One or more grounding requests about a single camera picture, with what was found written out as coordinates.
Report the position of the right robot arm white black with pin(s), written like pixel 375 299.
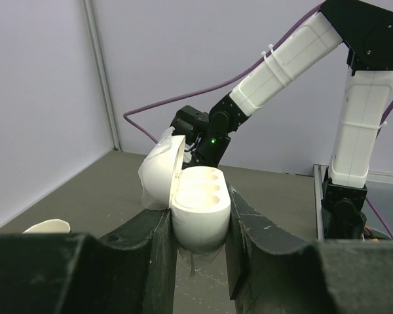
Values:
pixel 271 157

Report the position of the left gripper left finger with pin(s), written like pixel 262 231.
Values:
pixel 129 270

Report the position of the aluminium frame rail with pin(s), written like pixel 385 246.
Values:
pixel 378 208

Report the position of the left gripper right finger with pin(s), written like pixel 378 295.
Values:
pixel 273 271

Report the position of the dark green mug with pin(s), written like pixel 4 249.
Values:
pixel 50 226

